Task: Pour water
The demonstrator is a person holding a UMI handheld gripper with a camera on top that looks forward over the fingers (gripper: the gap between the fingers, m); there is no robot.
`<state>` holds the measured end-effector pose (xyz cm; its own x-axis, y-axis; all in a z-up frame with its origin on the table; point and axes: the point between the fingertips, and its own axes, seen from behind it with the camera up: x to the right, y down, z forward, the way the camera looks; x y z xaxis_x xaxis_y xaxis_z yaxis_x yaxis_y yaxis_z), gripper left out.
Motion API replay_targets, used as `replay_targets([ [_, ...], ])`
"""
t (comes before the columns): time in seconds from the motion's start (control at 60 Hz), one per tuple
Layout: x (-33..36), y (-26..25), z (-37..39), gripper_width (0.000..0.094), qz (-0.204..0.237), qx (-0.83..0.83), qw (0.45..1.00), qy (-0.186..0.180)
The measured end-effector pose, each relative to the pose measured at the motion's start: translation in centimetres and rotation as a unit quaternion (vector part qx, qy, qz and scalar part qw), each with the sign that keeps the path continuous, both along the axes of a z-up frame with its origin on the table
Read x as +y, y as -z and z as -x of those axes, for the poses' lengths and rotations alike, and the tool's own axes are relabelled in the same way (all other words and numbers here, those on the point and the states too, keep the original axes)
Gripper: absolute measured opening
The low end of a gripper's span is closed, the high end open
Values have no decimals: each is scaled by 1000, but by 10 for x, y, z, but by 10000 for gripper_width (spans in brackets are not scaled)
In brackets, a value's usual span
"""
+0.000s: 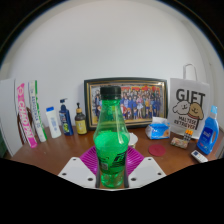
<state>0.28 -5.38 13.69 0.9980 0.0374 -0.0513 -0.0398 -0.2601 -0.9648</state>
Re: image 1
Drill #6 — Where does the orange yellow puzzle cube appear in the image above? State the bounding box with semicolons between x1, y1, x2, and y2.
183;129;194;143

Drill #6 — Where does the long pink box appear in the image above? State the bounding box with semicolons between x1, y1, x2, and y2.
15;82;38;149

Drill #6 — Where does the blue tissue pack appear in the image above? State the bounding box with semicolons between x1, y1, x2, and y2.
145;117;171;140

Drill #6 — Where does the dark blue pump bottle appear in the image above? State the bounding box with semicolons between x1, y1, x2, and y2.
58;98;75;137

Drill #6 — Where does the framed group picture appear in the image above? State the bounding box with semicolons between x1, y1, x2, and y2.
83;77;168;132

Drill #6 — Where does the flat round red coaster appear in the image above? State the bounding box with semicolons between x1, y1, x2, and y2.
148;143;167;157

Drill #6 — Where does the amber bottle with yellow label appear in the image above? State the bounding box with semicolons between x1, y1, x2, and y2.
74;102;88;136

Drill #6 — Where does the white printed paper gift bag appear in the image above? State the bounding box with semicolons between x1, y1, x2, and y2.
167;63;211;140

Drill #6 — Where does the blue detergent bottle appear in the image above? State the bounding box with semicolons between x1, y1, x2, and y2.
196;105;220;156

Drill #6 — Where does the green plastic drink bottle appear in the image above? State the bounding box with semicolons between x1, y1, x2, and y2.
93;85;131;189

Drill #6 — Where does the white bottle with blue cap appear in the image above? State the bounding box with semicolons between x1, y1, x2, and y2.
45;106;63;139

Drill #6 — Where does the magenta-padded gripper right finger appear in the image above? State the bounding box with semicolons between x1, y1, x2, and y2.
124;146;167;189

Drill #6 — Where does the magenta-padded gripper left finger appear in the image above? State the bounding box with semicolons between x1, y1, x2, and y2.
58;145;101;190

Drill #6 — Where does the white flat panel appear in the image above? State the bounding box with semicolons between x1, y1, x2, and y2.
0;78;24;158

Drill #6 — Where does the long white green box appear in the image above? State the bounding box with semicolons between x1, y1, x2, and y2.
27;80;48;143

